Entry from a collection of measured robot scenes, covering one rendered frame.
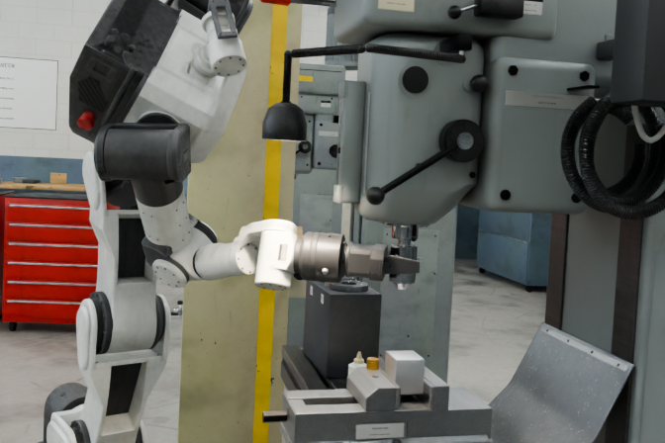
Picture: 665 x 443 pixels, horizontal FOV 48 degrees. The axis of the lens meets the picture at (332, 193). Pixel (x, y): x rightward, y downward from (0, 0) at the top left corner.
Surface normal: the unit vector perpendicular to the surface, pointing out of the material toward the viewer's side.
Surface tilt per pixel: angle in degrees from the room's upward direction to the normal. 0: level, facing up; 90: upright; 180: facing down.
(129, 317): 81
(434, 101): 90
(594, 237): 90
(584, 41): 90
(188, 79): 58
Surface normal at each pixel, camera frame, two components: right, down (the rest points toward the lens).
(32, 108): 0.22, 0.06
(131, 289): 0.57, 0.15
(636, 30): -0.98, -0.04
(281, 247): -0.11, -0.32
